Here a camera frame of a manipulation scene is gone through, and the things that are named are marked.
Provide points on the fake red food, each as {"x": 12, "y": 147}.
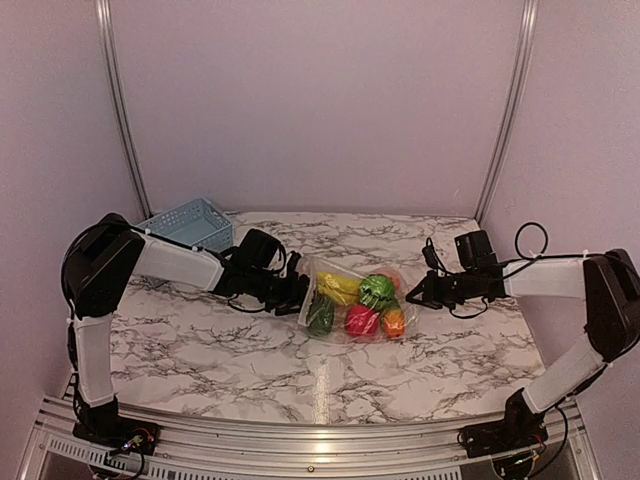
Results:
{"x": 361, "y": 321}

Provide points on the fake orange carrot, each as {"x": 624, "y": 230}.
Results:
{"x": 393, "y": 322}

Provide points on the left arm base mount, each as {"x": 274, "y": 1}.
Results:
{"x": 128, "y": 435}

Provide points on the fake orange fruit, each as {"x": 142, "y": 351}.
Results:
{"x": 393, "y": 275}

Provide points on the left aluminium corner post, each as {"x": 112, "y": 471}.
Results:
{"x": 108, "y": 44}

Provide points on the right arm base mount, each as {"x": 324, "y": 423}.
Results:
{"x": 494, "y": 437}

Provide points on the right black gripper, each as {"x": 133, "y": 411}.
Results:
{"x": 431, "y": 297}

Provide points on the aluminium front frame rail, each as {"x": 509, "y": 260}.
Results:
{"x": 192, "y": 447}

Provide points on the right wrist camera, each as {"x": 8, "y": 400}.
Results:
{"x": 431, "y": 257}

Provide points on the right aluminium corner post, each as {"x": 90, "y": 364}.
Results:
{"x": 515, "y": 92}

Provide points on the aluminium corner post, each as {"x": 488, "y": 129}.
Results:
{"x": 515, "y": 92}
{"x": 108, "y": 44}

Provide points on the blue plastic basket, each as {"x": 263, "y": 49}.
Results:
{"x": 196, "y": 223}

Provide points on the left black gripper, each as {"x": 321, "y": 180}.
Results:
{"x": 294, "y": 295}

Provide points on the fake green lettuce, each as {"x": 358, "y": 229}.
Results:
{"x": 377, "y": 292}

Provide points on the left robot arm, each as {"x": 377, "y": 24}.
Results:
{"x": 108, "y": 259}

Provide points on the clear zip top bag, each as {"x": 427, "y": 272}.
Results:
{"x": 344, "y": 306}

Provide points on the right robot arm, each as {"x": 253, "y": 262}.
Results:
{"x": 596, "y": 292}

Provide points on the fake yellow banana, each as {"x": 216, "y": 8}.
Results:
{"x": 341, "y": 290}

